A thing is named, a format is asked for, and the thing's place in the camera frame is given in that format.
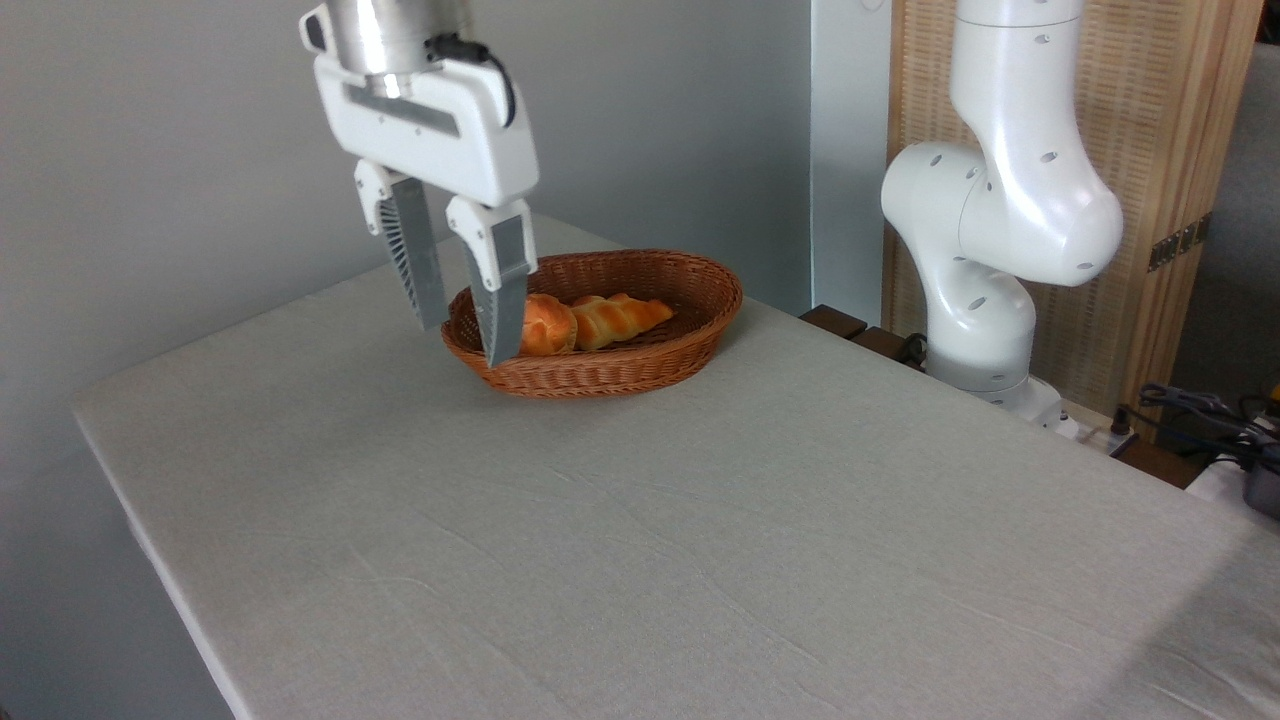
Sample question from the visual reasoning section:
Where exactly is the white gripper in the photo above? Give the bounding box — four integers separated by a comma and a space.
313, 50, 541, 369

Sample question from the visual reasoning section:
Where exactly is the round knotted bread roll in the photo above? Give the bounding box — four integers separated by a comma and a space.
518, 293, 580, 358

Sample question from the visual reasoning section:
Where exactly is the long braided bread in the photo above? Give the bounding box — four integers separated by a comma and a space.
570, 292, 676, 352

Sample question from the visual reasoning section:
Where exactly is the brown oval wicker basket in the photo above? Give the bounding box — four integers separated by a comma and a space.
441, 249, 745, 400

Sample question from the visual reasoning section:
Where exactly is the dark brown wooden block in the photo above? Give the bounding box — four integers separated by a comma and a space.
799, 304, 869, 341
850, 325, 913, 363

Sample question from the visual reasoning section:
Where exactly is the light grey tablecloth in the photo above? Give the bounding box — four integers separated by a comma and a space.
72, 212, 1280, 720

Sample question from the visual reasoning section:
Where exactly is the white power strip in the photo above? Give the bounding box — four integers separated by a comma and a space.
1040, 398, 1141, 457

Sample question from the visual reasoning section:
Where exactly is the wooden woven folding screen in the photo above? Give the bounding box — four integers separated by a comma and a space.
884, 0, 1267, 418

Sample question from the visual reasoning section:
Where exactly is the dark metal screen hinge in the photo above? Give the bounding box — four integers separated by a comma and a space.
1147, 211, 1214, 274

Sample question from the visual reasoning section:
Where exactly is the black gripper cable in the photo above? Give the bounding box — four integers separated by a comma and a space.
424, 33, 518, 129

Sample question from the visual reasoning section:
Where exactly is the black cable bundle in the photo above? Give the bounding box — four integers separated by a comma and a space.
1112, 382, 1280, 473

